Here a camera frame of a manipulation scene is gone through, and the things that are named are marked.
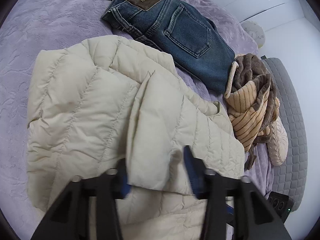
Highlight cream quilted down jacket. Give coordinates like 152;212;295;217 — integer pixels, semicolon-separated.
27;35;245;239

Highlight grey quilted headboard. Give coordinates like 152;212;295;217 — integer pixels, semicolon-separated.
263;57;308;212

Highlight cream fluffy pillow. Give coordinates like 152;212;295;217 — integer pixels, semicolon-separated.
267;117;289;166

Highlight brown striped fleece robe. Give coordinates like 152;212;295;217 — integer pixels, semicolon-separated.
224;53;280;170

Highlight round white plush cushion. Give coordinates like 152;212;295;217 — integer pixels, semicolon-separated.
241;21;266;48

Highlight blue denim jeans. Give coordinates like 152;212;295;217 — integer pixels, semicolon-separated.
101;0;235;94

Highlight white wardrobe doors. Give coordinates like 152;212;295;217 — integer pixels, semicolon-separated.
150;0;311;26

